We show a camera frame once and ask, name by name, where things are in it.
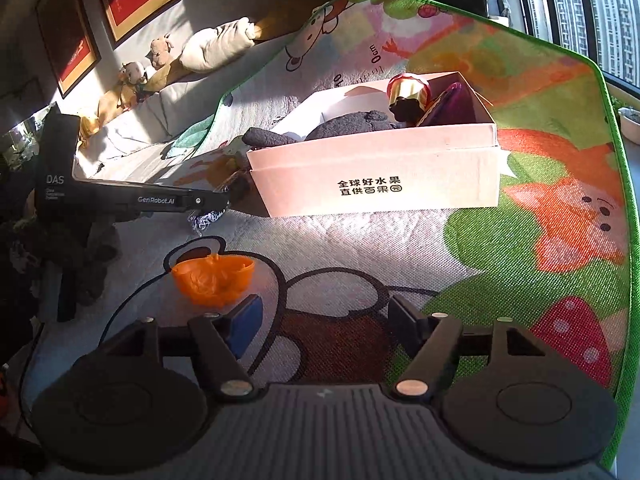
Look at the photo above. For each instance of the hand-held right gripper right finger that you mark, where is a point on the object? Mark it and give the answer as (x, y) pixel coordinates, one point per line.
(405, 325)

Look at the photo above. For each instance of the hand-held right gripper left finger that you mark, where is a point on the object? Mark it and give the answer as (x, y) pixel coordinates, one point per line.
(247, 320)

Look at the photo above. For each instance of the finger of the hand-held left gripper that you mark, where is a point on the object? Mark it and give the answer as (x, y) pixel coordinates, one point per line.
(207, 201)

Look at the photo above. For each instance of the plastic wrapper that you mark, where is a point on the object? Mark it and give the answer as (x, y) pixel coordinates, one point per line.
(205, 221)

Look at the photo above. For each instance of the small yellow toy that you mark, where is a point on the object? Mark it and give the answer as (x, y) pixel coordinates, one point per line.
(230, 167)

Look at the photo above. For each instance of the orange plastic bowl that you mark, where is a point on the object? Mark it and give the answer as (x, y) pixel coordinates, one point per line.
(210, 285)

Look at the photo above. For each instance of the dark grey plush toy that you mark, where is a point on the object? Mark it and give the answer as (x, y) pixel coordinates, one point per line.
(345, 127)

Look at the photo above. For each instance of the white cardboard box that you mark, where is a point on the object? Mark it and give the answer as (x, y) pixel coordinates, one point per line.
(400, 160)

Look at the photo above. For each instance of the pink plastic basket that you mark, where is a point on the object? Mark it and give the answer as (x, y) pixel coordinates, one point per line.
(452, 105)

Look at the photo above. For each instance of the red gold figure toy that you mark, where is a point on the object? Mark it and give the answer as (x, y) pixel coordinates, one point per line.
(407, 87)

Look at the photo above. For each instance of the yellow plush toy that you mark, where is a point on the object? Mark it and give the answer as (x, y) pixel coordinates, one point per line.
(87, 127)

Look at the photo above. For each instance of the teal cloth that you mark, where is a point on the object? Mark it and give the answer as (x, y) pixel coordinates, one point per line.
(192, 135)

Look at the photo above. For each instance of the grey sofa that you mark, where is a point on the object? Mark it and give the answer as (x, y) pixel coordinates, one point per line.
(145, 125)

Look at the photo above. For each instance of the cow plush toy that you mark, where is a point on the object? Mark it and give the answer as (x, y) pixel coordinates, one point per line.
(132, 72)

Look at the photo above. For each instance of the cream plush pillow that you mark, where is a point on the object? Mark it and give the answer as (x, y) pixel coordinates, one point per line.
(215, 45)

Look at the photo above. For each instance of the brown plush toy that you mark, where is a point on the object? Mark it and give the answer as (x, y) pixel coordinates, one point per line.
(161, 50)

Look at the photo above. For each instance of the mustard yellow cushion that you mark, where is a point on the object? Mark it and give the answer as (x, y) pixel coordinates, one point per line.
(272, 27)

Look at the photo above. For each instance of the cartoon printed play mat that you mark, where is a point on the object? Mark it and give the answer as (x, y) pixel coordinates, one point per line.
(550, 135)

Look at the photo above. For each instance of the white bowl planter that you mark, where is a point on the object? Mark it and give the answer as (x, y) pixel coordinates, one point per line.
(631, 127)

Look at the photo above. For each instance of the black framed window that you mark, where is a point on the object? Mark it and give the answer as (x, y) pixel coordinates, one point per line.
(615, 20)

